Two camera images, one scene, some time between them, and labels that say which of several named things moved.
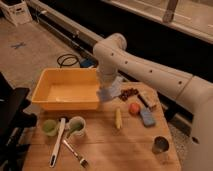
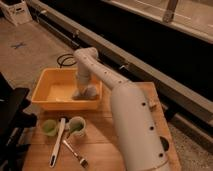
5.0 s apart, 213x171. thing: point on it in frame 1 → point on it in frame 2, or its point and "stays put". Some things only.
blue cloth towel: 106,93 → 87,93
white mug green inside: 75,126 stays put
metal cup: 160,144 stays put
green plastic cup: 49,127 stays put
